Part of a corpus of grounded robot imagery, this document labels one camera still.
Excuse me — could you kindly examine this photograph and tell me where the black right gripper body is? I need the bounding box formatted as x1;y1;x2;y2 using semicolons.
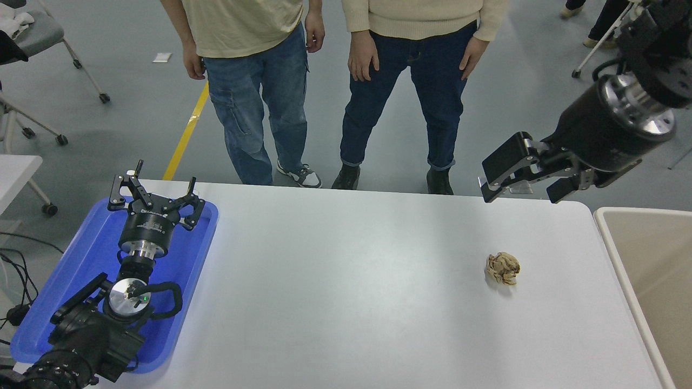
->
546;80;669;172

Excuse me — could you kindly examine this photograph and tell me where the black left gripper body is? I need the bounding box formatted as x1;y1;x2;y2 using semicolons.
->
118;203;181;248

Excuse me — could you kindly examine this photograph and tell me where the person's left hand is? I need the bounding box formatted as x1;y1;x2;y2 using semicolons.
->
460;35;490;81
304;10;325;53

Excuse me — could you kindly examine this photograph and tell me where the person's right hand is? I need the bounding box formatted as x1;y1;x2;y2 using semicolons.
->
182;41;207;81
348;31;380;82

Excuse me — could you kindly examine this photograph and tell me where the blue plastic tray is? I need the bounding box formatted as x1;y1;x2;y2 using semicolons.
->
10;196;219;374

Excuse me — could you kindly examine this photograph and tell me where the crumpled tan paper ball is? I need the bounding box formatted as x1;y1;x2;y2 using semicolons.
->
485;252;521;286

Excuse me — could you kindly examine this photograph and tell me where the person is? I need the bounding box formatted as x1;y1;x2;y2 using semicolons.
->
331;0;510;196
561;0;630;49
161;0;325;189

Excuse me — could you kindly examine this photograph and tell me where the white side table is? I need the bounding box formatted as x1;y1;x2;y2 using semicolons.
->
0;154;59;217

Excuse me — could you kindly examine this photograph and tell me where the large pale bin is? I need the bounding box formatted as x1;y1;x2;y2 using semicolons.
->
594;207;692;389

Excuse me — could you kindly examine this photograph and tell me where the grey seat wheeled chair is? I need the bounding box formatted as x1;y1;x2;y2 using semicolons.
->
0;0;111;104

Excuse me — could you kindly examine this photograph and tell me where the black bag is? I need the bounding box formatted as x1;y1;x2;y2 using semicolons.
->
0;30;29;64

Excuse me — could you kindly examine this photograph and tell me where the white cloth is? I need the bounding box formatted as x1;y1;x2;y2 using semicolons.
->
0;11;35;39

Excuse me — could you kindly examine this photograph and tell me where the grey wheeled frame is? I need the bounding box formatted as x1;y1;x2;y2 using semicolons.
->
0;92;69;155

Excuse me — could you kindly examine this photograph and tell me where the black cable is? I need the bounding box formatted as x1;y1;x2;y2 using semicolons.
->
0;231;64;254
0;250;39;331

